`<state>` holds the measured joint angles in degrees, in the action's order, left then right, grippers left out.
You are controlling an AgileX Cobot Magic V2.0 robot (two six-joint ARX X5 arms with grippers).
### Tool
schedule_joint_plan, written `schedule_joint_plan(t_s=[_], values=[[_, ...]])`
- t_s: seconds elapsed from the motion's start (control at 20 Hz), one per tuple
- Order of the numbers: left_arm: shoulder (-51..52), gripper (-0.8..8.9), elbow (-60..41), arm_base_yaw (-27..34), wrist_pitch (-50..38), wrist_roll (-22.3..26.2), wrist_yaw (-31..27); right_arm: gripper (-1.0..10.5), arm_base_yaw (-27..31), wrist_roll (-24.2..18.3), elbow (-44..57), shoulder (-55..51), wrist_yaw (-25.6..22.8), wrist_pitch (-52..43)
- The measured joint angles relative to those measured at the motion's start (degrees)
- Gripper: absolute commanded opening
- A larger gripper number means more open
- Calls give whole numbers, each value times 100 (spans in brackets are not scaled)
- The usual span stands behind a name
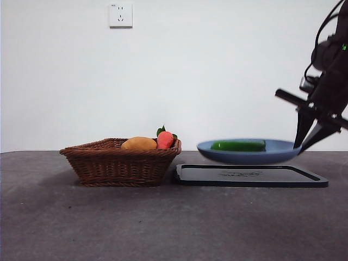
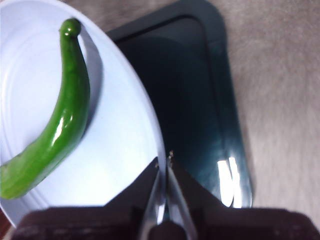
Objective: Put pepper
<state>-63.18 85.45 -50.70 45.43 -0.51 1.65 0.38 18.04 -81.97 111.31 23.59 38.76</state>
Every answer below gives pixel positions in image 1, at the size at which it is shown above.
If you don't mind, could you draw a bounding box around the blue round plate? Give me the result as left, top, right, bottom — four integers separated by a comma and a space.
196, 138, 303, 165

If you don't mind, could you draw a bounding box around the green pepper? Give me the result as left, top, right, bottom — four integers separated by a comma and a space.
210, 140, 266, 152

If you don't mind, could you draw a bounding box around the black rectangular tray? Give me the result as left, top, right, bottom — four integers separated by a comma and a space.
173, 164, 329, 188

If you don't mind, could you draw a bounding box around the orange carrot with green leaves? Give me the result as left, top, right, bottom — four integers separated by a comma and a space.
156, 124, 178, 150

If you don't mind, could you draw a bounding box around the brown wicker basket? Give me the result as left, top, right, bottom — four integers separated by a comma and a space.
59, 138, 182, 188

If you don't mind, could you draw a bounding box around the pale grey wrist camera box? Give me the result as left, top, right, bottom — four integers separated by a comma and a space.
299, 77, 320, 95

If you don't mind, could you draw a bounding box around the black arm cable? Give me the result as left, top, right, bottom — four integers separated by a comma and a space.
314, 0, 345, 51

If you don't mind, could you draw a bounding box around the white wall socket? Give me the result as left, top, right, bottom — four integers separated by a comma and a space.
109, 3, 133, 29

